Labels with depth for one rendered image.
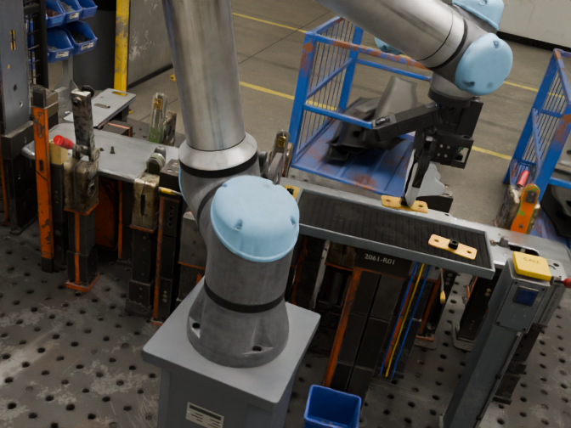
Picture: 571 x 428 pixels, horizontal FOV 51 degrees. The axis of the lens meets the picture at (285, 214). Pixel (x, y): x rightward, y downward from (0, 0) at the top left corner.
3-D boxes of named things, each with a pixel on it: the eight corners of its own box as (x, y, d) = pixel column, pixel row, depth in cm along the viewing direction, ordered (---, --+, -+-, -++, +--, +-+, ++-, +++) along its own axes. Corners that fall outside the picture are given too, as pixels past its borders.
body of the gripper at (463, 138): (463, 173, 101) (487, 105, 95) (412, 164, 101) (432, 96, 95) (455, 154, 108) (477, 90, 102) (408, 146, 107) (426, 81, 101)
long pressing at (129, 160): (565, 240, 155) (568, 235, 154) (586, 292, 136) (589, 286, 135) (61, 122, 167) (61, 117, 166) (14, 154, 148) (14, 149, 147)
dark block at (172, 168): (179, 311, 152) (193, 162, 131) (169, 329, 146) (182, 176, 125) (161, 306, 152) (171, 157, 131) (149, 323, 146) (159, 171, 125)
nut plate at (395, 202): (426, 203, 111) (427, 198, 110) (428, 214, 108) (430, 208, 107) (381, 195, 111) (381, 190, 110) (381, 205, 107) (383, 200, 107)
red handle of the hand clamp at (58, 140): (97, 149, 140) (68, 137, 124) (94, 159, 140) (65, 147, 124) (80, 145, 140) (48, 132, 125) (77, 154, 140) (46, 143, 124)
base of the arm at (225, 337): (266, 382, 83) (276, 328, 78) (167, 344, 86) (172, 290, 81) (300, 318, 95) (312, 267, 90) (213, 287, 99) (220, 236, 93)
